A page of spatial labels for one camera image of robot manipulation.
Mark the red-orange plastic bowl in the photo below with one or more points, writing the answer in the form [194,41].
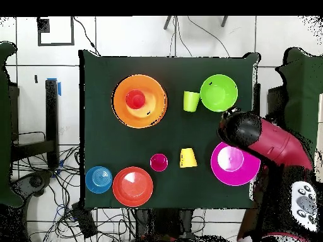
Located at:
[132,186]

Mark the black square floor frame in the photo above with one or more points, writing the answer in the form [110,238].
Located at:
[55,44]

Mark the small black floor object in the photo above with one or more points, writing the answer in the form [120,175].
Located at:
[36,79]

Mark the blue tape strip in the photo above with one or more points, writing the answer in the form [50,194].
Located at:
[59,89]

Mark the black floor box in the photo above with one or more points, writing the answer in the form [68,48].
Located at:
[84,220]

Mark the magenta plastic cup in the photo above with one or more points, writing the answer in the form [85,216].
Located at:
[159,163]

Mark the pink plastic bowl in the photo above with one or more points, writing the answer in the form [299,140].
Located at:
[227,176]

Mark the red plastic cup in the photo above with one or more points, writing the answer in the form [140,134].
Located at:
[135,99]

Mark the blue plastic bowl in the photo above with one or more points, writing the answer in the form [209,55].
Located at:
[99,179]

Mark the green plastic bowl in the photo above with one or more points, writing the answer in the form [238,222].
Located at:
[219,93]

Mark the grey tripod leg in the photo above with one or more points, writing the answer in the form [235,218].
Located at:
[224,21]
[167,23]

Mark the orange plastic bowl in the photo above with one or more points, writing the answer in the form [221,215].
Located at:
[156,88]

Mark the black metal stand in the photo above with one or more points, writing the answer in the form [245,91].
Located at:
[51,113]

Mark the green plastic cup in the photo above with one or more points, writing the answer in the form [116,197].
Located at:
[191,100]

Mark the dark green table cloth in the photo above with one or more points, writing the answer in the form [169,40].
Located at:
[106,146]

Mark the green covered side table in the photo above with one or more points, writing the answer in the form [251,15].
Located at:
[5,113]
[302,88]

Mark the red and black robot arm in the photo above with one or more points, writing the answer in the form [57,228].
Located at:
[277,146]

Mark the yellow plastic cup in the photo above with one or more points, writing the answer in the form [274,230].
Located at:
[188,158]

